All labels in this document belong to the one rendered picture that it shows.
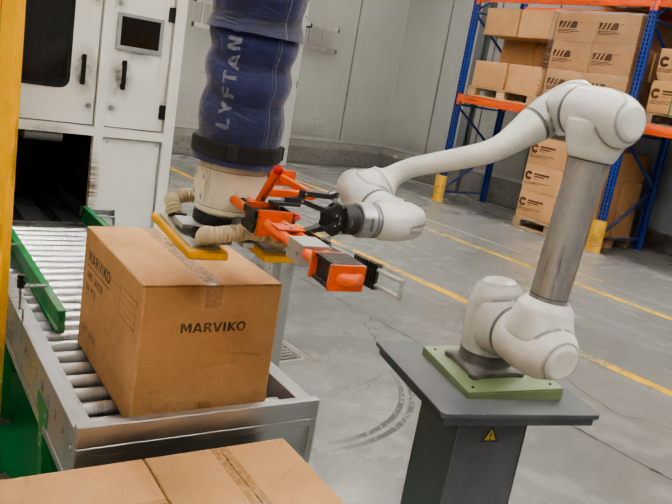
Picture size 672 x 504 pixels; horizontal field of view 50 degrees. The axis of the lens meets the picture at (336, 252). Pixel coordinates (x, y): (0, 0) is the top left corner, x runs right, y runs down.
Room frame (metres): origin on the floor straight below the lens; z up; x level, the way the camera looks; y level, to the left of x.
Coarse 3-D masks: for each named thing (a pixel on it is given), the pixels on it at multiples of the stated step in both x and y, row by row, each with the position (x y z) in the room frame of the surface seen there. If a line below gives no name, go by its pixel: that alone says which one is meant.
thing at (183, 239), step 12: (156, 216) 1.86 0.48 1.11; (168, 216) 1.86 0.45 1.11; (168, 228) 1.76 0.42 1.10; (180, 228) 1.77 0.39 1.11; (192, 228) 1.70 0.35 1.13; (180, 240) 1.68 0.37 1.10; (192, 240) 1.68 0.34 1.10; (192, 252) 1.61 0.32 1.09; (204, 252) 1.62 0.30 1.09; (216, 252) 1.64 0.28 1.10
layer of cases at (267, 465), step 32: (224, 448) 1.74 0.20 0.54; (256, 448) 1.77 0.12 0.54; (288, 448) 1.80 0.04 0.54; (0, 480) 1.44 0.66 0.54; (32, 480) 1.46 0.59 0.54; (64, 480) 1.48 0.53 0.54; (96, 480) 1.50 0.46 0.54; (128, 480) 1.52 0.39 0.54; (160, 480) 1.54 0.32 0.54; (192, 480) 1.57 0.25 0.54; (224, 480) 1.59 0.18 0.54; (256, 480) 1.61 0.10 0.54; (288, 480) 1.64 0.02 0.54; (320, 480) 1.66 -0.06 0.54
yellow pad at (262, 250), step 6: (258, 246) 1.76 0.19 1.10; (264, 246) 1.75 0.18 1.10; (258, 252) 1.73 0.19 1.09; (264, 252) 1.72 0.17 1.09; (270, 252) 1.73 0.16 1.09; (276, 252) 1.74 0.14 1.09; (282, 252) 1.75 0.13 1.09; (264, 258) 1.70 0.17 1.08; (270, 258) 1.71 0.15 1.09; (276, 258) 1.71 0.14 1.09; (282, 258) 1.72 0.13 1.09; (288, 258) 1.73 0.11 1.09
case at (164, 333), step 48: (96, 240) 2.15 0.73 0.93; (144, 240) 2.18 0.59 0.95; (96, 288) 2.11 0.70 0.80; (144, 288) 1.75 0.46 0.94; (192, 288) 1.82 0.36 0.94; (240, 288) 1.90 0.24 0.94; (96, 336) 2.07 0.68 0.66; (144, 336) 1.76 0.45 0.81; (192, 336) 1.83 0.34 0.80; (240, 336) 1.91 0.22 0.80; (144, 384) 1.77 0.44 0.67; (192, 384) 1.84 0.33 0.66; (240, 384) 1.92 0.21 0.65
